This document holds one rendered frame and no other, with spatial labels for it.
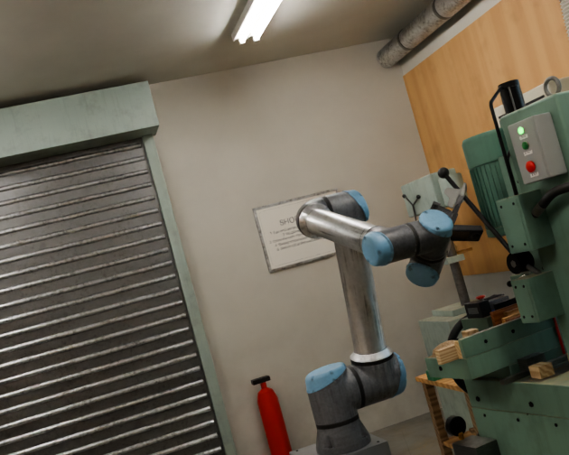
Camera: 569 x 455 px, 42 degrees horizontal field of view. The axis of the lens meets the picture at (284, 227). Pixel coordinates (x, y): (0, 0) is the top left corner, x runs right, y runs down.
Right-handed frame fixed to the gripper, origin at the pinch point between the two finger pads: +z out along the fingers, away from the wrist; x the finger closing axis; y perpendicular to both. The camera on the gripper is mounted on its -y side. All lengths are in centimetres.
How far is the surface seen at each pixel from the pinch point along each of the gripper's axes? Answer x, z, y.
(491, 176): -11.9, 1.5, -5.5
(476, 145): -16.4, 6.7, 2.0
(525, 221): -20.4, -22.9, -16.9
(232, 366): 274, 87, 90
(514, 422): 31, -45, -38
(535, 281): -7.8, -28.9, -25.7
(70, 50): 88, 105, 218
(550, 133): -41.2, -12.4, -13.3
